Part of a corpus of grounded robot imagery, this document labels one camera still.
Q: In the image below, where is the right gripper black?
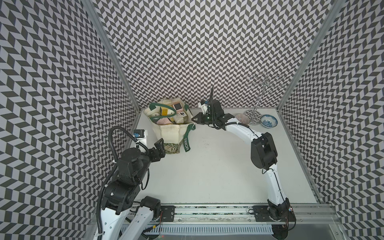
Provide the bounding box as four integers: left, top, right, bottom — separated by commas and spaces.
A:
191, 111, 216, 124

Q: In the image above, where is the cream canvas tote bag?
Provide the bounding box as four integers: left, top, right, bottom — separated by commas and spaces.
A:
144, 98, 196, 154

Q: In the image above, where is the yellow block pencil sharpener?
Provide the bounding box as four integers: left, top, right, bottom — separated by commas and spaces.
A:
161, 107, 169, 116

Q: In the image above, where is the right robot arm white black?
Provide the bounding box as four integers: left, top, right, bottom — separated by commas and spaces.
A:
192, 99, 296, 224

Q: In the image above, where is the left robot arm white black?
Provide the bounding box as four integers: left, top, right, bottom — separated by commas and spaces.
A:
94, 126, 166, 240

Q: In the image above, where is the white cartoon pencil sharpener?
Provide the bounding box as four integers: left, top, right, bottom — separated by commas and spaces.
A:
172, 113, 188, 125

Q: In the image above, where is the pink block pencil sharpener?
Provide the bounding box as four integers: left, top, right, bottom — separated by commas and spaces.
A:
173, 102, 184, 114

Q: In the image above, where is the pink rounded pencil sharpener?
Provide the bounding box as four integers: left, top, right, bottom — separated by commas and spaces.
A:
156, 118, 174, 126

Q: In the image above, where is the pink ribbed bowl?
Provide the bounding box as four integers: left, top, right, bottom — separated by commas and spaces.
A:
235, 114, 250, 125

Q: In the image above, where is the blue white patterned bowl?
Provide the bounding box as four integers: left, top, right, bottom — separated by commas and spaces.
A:
260, 115, 279, 129

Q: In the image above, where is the silver jewelry tree stand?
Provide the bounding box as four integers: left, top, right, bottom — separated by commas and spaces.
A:
244, 72, 289, 125

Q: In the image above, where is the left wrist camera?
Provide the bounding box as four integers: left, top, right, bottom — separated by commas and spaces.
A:
134, 129, 148, 148

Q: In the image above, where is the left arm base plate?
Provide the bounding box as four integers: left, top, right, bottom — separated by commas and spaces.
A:
156, 205, 176, 223

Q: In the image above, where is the aluminium mounting rail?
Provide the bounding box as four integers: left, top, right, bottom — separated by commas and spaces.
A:
162, 204, 341, 226

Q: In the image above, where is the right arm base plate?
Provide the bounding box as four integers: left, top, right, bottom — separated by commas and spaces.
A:
249, 205, 297, 223

